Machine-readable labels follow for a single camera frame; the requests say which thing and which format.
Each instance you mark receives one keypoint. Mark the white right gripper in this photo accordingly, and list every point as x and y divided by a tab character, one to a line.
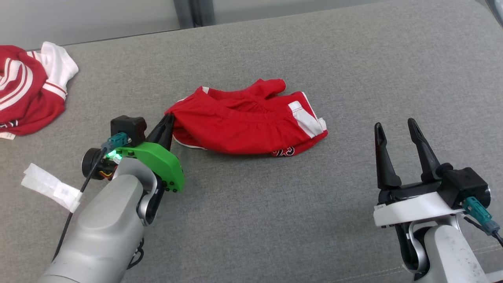
412	208

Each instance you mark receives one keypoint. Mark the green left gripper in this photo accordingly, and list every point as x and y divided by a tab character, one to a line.
165	165

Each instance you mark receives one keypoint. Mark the red shorts with white stripes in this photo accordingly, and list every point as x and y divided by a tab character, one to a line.
243	122

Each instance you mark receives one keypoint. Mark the red and white jersey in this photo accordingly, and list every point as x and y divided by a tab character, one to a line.
27	94

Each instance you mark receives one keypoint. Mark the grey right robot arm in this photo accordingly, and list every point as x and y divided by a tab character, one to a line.
448	251

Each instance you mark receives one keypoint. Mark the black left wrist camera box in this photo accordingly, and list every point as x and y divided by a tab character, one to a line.
127	127

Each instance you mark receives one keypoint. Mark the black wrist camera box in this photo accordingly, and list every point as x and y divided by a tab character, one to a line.
463	184
127	127

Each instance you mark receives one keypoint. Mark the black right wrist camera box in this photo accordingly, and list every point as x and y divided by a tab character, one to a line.
463	184

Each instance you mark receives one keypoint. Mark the grey metal frame post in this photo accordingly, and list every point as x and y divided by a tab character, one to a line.
194	11

